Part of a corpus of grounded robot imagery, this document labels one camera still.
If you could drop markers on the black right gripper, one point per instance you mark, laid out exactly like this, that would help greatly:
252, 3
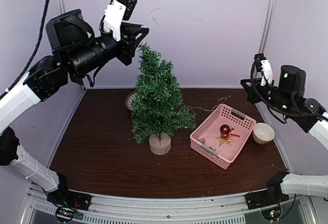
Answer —
251, 97

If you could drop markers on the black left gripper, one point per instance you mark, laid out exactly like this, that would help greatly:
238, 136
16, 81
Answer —
129, 31

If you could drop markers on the small green christmas tree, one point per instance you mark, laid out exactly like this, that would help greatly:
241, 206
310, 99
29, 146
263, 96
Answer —
158, 109

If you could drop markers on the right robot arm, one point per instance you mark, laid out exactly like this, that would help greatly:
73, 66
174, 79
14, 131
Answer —
289, 101

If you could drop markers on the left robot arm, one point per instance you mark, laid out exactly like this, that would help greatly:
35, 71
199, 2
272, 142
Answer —
75, 53

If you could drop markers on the red christmas ball ornament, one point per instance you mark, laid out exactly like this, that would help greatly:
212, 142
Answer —
225, 129

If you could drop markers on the white ceramic bowl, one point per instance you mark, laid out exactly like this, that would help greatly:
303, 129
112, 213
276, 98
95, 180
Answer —
263, 133

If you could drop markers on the red ribbon ornament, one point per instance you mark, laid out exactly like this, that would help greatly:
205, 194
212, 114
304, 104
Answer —
232, 133

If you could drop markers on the pink perforated plastic basket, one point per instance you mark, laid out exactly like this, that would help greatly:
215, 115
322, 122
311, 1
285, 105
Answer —
202, 139

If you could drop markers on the gold star ornament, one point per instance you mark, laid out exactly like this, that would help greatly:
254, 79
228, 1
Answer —
222, 140

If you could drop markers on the floral patterned ceramic plate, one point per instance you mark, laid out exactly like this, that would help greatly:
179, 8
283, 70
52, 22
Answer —
129, 100

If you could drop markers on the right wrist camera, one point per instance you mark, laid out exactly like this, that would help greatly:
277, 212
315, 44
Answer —
263, 66

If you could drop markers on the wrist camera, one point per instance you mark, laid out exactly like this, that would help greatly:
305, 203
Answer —
116, 12
263, 66

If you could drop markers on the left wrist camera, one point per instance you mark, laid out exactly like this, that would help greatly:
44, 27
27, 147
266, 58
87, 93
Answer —
116, 12

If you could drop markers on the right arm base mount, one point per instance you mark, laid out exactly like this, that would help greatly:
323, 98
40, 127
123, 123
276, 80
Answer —
270, 199

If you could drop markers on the aluminium front rail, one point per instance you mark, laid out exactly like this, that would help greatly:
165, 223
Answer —
231, 208

